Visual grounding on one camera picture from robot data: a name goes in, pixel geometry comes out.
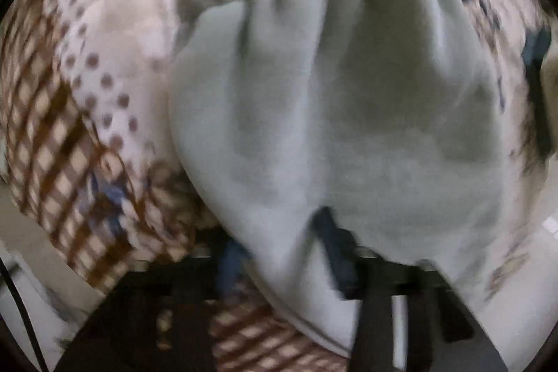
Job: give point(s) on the light grey fleece pants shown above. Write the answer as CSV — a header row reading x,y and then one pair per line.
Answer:
x,y
385,111

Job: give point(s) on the floral patterned bed blanket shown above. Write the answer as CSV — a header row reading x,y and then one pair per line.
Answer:
x,y
89,156

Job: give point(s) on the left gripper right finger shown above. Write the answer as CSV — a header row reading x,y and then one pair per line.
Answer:
x,y
411,307

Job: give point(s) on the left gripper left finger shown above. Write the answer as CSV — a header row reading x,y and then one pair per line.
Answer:
x,y
158,319

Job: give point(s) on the dark teal folded cloth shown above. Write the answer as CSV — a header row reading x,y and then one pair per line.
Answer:
x,y
537,44

